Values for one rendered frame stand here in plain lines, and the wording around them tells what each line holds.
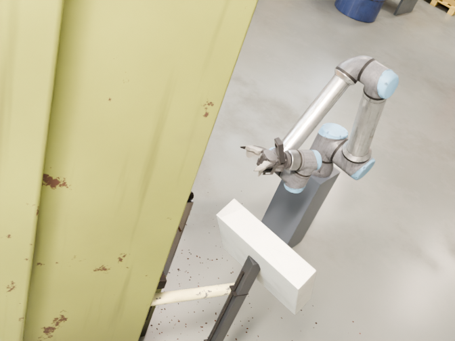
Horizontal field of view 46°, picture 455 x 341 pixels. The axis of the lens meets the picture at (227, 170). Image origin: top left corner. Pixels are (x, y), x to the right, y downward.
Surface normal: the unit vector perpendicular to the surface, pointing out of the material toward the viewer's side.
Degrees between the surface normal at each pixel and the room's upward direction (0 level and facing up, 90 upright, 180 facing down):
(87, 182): 90
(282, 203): 90
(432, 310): 0
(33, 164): 90
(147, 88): 90
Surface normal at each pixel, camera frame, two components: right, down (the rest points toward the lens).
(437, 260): 0.29, -0.74
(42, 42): 0.36, 0.67
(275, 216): -0.65, 0.30
